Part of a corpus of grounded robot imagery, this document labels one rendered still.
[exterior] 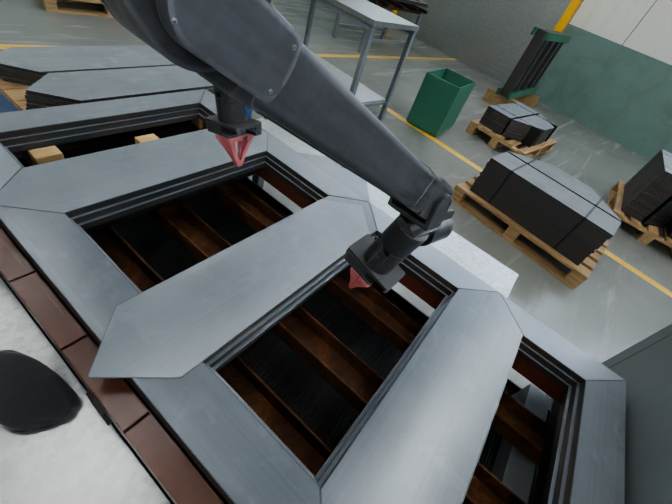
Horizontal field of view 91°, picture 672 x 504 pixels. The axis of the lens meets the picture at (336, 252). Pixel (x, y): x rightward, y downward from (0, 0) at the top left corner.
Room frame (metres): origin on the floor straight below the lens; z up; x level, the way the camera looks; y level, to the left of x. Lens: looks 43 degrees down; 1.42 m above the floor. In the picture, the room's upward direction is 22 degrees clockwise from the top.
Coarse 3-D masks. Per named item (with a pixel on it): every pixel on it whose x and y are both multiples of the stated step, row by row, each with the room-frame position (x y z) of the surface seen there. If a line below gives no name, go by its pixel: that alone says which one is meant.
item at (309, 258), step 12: (276, 228) 0.60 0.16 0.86; (288, 228) 0.62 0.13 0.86; (276, 240) 0.56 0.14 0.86; (288, 240) 0.58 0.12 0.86; (300, 240) 0.60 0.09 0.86; (288, 252) 0.54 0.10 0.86; (300, 252) 0.56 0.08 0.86; (312, 252) 0.57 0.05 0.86; (300, 264) 0.52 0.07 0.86; (312, 264) 0.53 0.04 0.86; (324, 264) 0.55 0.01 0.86; (312, 276) 0.50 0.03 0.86
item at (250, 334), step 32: (32, 128) 0.62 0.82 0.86; (64, 128) 0.68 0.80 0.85; (96, 128) 0.75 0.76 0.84; (128, 128) 0.82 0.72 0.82; (256, 160) 0.88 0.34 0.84; (160, 192) 0.59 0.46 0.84; (320, 192) 0.83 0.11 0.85; (0, 224) 0.36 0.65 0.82; (96, 224) 0.45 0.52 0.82; (320, 288) 0.52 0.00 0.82; (448, 288) 0.65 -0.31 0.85; (224, 352) 0.27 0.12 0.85; (544, 352) 0.55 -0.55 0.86; (384, 384) 0.34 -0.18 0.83; (576, 384) 0.50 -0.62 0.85; (160, 416) 0.14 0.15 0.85; (256, 416) 0.19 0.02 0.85; (576, 416) 0.42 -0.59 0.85; (288, 448) 0.17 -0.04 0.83; (576, 448) 0.34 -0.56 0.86; (320, 480) 0.14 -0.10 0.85
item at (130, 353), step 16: (112, 320) 0.24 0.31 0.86; (128, 320) 0.25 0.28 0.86; (112, 336) 0.22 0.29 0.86; (128, 336) 0.23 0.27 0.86; (144, 336) 0.24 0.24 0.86; (112, 352) 0.20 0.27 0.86; (128, 352) 0.21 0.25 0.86; (144, 352) 0.21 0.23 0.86; (128, 368) 0.18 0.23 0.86; (144, 368) 0.19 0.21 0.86; (160, 368) 0.20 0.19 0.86
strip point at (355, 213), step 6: (330, 204) 0.78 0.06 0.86; (336, 204) 0.79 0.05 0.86; (342, 204) 0.80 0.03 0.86; (348, 204) 0.82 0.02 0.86; (354, 204) 0.83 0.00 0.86; (336, 210) 0.77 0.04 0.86; (342, 210) 0.78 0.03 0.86; (348, 210) 0.79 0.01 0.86; (354, 210) 0.80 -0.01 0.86; (360, 210) 0.81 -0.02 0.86; (348, 216) 0.76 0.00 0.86; (354, 216) 0.77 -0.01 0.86; (360, 216) 0.78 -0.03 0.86; (354, 222) 0.74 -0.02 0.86; (360, 222) 0.75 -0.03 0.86; (366, 222) 0.76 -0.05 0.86; (366, 228) 0.74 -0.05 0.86
